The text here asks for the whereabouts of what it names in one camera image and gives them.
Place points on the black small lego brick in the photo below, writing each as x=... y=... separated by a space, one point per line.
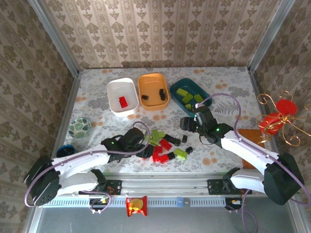
x=145 y=97
x=161 y=91
x=171 y=155
x=184 y=138
x=189 y=149
x=163 y=97

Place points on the green small lego brick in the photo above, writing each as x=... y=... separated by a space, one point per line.
x=188 y=106
x=161 y=134

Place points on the red lego brick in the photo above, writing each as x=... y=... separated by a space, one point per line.
x=164 y=159
x=158 y=149
x=123 y=102
x=156 y=157
x=165 y=144

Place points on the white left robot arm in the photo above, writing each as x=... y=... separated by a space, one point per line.
x=80 y=159

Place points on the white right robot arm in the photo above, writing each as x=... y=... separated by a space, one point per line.
x=247 y=150

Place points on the orange brown board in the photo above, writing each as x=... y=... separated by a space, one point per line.
x=252 y=135

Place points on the leaf pattern bowl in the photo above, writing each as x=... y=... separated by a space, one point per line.
x=80 y=127

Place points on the teal plastic container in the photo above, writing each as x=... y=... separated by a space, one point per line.
x=194 y=87

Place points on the blue round cup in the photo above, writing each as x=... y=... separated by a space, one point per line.
x=65 y=150

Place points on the red round ornament cup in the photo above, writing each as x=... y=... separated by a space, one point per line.
x=286 y=106
x=268 y=125

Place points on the white plastic container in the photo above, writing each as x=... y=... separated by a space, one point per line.
x=116 y=88

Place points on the small circuit board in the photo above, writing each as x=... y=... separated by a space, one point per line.
x=99 y=201

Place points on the floral print tablecloth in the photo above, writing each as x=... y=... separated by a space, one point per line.
x=230 y=75

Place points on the red snack packet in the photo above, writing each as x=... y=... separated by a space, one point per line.
x=136 y=206

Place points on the orange plastic container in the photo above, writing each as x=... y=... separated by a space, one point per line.
x=151 y=83

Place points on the small grey block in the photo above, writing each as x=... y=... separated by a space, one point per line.
x=186 y=202

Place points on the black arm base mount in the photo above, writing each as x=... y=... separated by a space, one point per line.
x=215 y=187
x=115 y=188

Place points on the aluminium table side rail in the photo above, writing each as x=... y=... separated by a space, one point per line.
x=70 y=102

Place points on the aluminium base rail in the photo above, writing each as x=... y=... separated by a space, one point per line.
x=165 y=184

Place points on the aluminium frame post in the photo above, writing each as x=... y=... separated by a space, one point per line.
x=55 y=36
x=269 y=36

